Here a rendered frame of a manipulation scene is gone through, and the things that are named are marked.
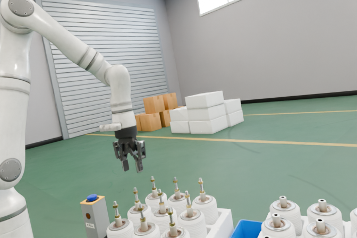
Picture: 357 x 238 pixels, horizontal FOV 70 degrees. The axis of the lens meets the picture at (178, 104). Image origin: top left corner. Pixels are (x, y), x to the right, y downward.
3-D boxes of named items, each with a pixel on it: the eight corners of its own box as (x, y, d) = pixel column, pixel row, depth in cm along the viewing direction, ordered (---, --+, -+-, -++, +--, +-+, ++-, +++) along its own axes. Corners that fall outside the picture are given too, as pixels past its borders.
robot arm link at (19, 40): (1, 6, 75) (-12, 89, 69) (2, -12, 68) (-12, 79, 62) (36, 15, 80) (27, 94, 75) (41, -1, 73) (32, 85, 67)
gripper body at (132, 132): (141, 121, 87) (146, 149, 87) (125, 122, 92) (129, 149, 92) (124, 126, 81) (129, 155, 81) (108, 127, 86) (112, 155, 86)
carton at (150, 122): (162, 128, 472) (159, 112, 470) (151, 131, 456) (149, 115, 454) (152, 128, 494) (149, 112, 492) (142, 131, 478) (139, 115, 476)
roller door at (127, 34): (64, 139, 540) (33, -10, 519) (62, 139, 549) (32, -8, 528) (173, 111, 760) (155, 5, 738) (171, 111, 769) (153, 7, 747)
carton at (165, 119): (175, 124, 496) (172, 109, 494) (166, 127, 479) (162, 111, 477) (164, 124, 517) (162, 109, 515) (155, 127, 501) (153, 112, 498)
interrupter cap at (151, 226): (146, 238, 83) (146, 236, 83) (129, 234, 87) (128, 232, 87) (160, 225, 89) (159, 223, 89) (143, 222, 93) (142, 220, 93)
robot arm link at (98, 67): (124, 75, 92) (90, 52, 86) (133, 71, 85) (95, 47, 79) (115, 92, 90) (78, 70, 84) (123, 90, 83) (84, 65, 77)
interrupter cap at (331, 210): (337, 218, 76) (337, 215, 76) (308, 214, 80) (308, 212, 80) (337, 205, 83) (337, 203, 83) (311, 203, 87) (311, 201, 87)
